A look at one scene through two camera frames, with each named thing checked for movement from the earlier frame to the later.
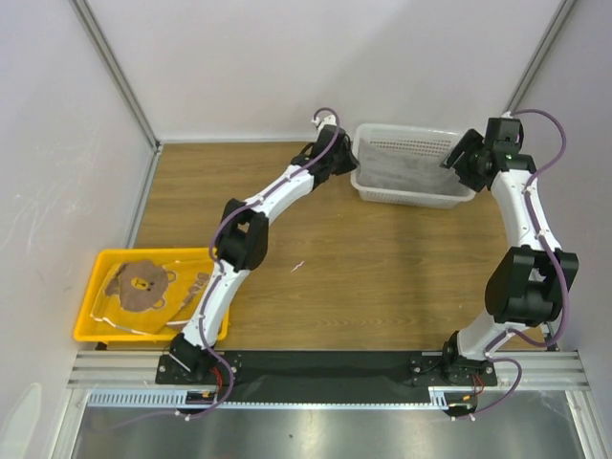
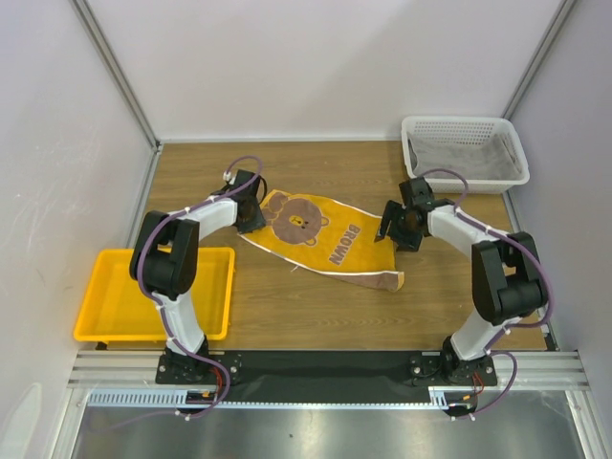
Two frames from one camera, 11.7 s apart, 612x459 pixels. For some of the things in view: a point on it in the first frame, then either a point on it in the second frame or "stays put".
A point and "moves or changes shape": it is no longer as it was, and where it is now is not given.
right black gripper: (461, 158) -> (399, 234)
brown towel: (144, 293) -> (326, 240)
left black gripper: (351, 163) -> (255, 224)
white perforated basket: (401, 165) moves or changes shape
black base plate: (328, 376) stays put
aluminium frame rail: (113, 61) stays put
